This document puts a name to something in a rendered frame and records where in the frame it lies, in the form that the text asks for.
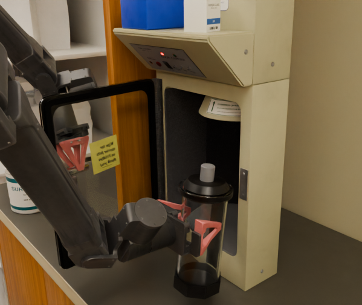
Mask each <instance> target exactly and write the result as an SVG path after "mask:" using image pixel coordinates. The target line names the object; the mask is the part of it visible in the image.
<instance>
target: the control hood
mask: <svg viewBox="0 0 362 305"><path fill-rule="evenodd" d="M113 32H114V34H115V35H116V37H118V38H119V40H121V41H122V43H124V44H125V46H126V47H127V48H128V49H129V50H130V51H131V52H132V53H133V54H134V55H135V56H136V57H137V58H138V59H139V60H140V61H141V62H142V63H143V65H144V66H145V67H146V68H148V69H151V70H157V71H163V72H166V73H173V74H179V75H183V76H188V77H195V78H198V79H205V80H210V81H215V82H220V83H224V84H230V85H237V86H240V87H247V86H251V84H252V72H253V39H254V33H253V32H252V31H235V30H220V31H214V32H208V33H198V32H184V28H170V29H160V30H136V29H128V28H114V30H113ZM130 44H140V45H149V46H155V47H164V48H174V49H180V50H184V52H185V53H186V54H187V55H188V57H189V58H191V60H192V61H193V62H194V63H195V65H196V66H197V67H198V68H199V69H200V70H201V72H202V73H203V74H204V76H205V77H206V78H204V77H198V76H192V75H188V74H182V73H176V72H172V71H166V70H159V69H156V68H152V67H151V66H150V65H149V64H148V63H147V62H146V61H145V60H144V59H143V58H142V57H141V56H140V55H139V54H138V53H137V52H136V51H135V49H134V48H133V47H132V46H131V45H130Z"/></svg>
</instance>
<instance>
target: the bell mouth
mask: <svg viewBox="0 0 362 305"><path fill-rule="evenodd" d="M199 114H200V115H202V116H204V117H207V118H209V119H215V120H222V121H230V122H240V121H241V109H240V107H239V105H238V104H237V103H236V102H232V101H229V100H224V99H219V98H216V97H211V96H206V95H205V98H204V100H203V102H202V104H201V107H200V109H199Z"/></svg>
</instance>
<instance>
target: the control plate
mask: <svg viewBox="0 0 362 305"><path fill-rule="evenodd" d="M130 45H131V46H132V47H133V48H134V49H135V51H136V52H137V53H138V54H139V55H140V56H141V57H142V58H143V59H144V60H145V61H146V62H147V63H148V64H149V65H150V66H151V67H152V68H156V69H159V70H166V71H172V72H176V73H182V74H188V75H192V76H198V77H204V78H206V77H205V76H204V74H203V73H202V72H201V70H200V69H199V68H198V67H197V66H196V65H195V63H194V62H193V61H192V60H191V58H189V57H188V55H187V54H186V53H185V52H184V50H180V49H174V48H164V47H155V46H149V45H140V44H130ZM160 52H162V53H164V56H163V55H162V54H161V53H160ZM172 54H175V55H176V56H177V57H175V56H173V55H172ZM149 61H152V62H153V64H152V63H150V62H149ZM162 61H165V62H167V63H168V64H169V65H170V66H171V67H172V68H173V64H174V65H176V66H177V67H175V68H173V69H170V68H168V67H167V66H166V65H165V64H164V63H163V62H162ZM156 62H159V63H160V64H161V65H162V66H158V65H157V64H156ZM180 66H183V67H184V68H182V69H180V68H181V67H180ZM188 67H190V68H191V70H188Z"/></svg>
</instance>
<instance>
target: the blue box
mask: <svg viewBox="0 0 362 305"><path fill-rule="evenodd" d="M120 4H121V24H122V28H128V29H136V30H160V29H170V28H184V0H120Z"/></svg>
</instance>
